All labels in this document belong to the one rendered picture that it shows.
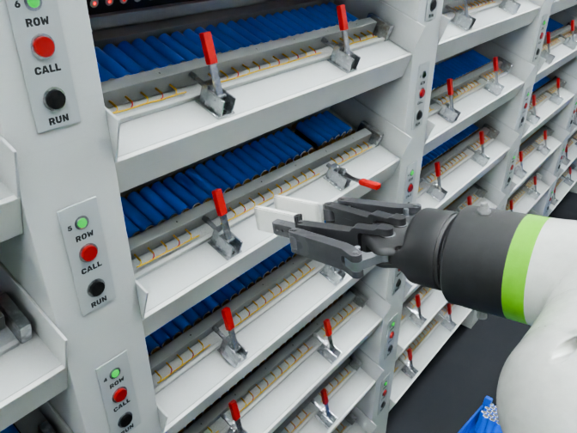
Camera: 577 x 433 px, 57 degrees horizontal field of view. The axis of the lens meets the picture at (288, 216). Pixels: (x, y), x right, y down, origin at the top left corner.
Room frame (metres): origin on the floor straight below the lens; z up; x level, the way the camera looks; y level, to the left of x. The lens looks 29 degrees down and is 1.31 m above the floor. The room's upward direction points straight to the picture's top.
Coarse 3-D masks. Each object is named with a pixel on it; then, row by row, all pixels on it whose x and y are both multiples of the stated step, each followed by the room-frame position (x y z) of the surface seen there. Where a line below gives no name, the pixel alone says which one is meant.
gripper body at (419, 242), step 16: (432, 208) 0.44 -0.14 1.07; (416, 224) 0.42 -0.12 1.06; (432, 224) 0.41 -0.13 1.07; (448, 224) 0.41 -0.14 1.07; (368, 240) 0.44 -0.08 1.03; (384, 240) 0.44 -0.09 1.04; (400, 240) 0.43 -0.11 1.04; (416, 240) 0.41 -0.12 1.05; (432, 240) 0.40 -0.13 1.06; (400, 256) 0.41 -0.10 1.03; (416, 256) 0.40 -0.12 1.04; (432, 256) 0.39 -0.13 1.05; (416, 272) 0.40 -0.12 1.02; (432, 272) 0.39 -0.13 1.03; (432, 288) 0.40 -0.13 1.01
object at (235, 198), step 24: (336, 144) 0.89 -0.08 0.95; (360, 144) 0.94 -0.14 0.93; (288, 168) 0.79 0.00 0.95; (312, 168) 0.83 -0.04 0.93; (240, 192) 0.70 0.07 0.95; (264, 192) 0.74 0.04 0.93; (192, 216) 0.63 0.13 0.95; (216, 216) 0.67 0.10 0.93; (144, 240) 0.57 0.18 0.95; (168, 240) 0.60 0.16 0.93; (144, 264) 0.55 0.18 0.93
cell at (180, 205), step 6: (156, 186) 0.68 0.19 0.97; (162, 186) 0.68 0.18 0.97; (156, 192) 0.67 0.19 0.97; (162, 192) 0.67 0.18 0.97; (168, 192) 0.67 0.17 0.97; (162, 198) 0.67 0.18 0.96; (168, 198) 0.66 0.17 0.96; (174, 198) 0.66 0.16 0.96; (174, 204) 0.65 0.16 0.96; (180, 204) 0.65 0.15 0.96; (180, 210) 0.65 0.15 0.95
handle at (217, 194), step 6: (216, 192) 0.62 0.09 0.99; (216, 198) 0.61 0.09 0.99; (222, 198) 0.62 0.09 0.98; (216, 204) 0.61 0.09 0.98; (222, 204) 0.62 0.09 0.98; (216, 210) 0.61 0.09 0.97; (222, 210) 0.61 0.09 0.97; (222, 216) 0.61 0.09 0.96; (222, 222) 0.61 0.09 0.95; (222, 228) 0.61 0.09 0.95; (228, 228) 0.61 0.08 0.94; (222, 234) 0.62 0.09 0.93; (228, 234) 0.61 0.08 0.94
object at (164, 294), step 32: (352, 128) 1.00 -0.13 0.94; (384, 128) 0.97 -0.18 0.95; (352, 160) 0.90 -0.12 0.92; (384, 160) 0.92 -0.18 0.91; (320, 192) 0.78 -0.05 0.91; (352, 192) 0.82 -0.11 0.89; (256, 224) 0.68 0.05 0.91; (160, 256) 0.58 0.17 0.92; (192, 256) 0.59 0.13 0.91; (256, 256) 0.64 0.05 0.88; (160, 288) 0.53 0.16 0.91; (192, 288) 0.54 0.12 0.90; (160, 320) 0.51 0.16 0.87
